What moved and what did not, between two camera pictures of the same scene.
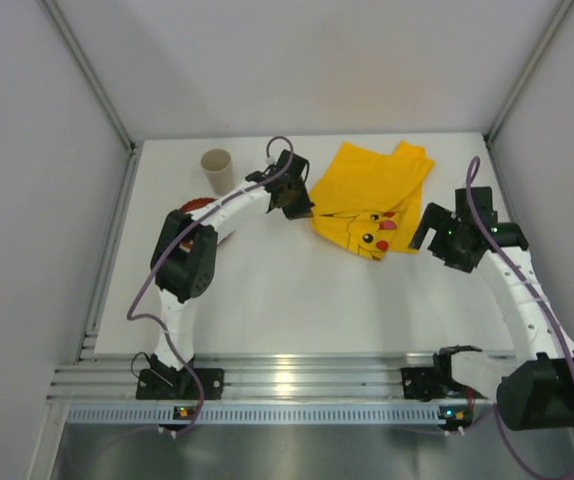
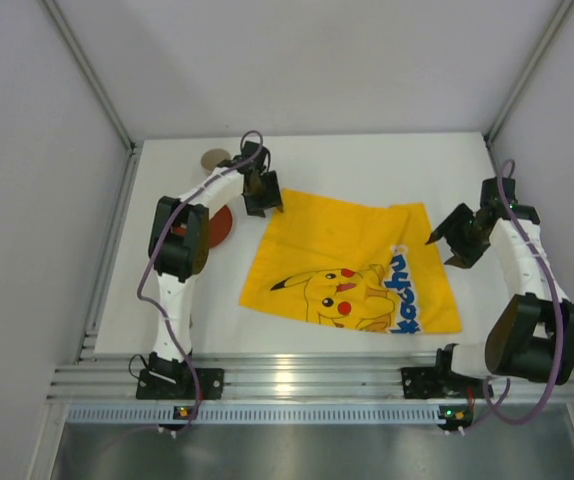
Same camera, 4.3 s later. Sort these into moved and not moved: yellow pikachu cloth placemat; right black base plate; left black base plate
Moved: yellow pikachu cloth placemat
Not moved: right black base plate; left black base plate
